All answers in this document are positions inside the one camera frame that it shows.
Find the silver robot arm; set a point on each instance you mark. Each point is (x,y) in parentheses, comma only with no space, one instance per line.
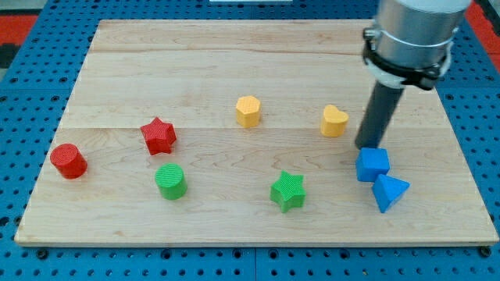
(416,34)

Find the yellow heart block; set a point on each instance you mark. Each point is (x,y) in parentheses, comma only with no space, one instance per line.
(333,122)

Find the yellow hexagon block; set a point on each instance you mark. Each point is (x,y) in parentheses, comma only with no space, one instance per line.
(248,109)

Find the wooden board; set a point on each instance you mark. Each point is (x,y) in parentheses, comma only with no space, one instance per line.
(191,73)

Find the green star block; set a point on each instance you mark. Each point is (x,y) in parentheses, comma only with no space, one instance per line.
(288,191)

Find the green cylinder block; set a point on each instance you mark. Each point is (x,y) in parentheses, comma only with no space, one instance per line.
(169,178)

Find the red star block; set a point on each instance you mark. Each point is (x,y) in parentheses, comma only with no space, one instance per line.
(159,136)

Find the blue cube block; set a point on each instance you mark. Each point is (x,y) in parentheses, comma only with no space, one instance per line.
(371,162)

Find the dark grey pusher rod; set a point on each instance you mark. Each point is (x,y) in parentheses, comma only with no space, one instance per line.
(379,111)

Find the blue triangle block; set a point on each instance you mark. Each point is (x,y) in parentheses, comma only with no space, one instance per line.
(388,190)

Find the red cylinder block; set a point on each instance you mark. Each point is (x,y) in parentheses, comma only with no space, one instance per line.
(68,160)

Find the black cable clamp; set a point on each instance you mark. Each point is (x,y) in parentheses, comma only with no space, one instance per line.
(406,72)

